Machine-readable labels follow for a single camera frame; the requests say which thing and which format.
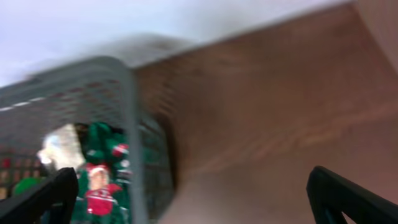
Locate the green Nescafe bag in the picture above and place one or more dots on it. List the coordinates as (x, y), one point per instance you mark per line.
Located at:
(103, 178)

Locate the grey plastic basket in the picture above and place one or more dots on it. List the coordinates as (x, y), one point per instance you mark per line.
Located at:
(97, 90)

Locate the green lid jar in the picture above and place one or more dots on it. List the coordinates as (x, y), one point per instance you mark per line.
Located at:
(25, 184)

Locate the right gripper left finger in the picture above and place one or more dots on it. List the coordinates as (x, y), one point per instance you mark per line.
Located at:
(28, 207)

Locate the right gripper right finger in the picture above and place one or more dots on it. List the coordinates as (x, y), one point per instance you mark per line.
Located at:
(333, 197)

